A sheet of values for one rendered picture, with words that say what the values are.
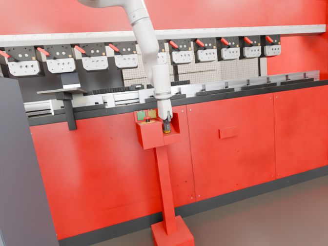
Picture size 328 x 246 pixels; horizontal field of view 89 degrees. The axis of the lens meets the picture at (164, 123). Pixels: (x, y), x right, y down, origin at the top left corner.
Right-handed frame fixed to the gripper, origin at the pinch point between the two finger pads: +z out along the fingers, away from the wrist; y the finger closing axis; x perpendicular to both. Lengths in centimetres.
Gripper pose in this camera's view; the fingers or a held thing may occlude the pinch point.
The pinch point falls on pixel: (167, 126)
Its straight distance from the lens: 89.2
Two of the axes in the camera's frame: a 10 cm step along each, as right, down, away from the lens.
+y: 3.3, 2.3, -9.2
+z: 1.2, 9.5, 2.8
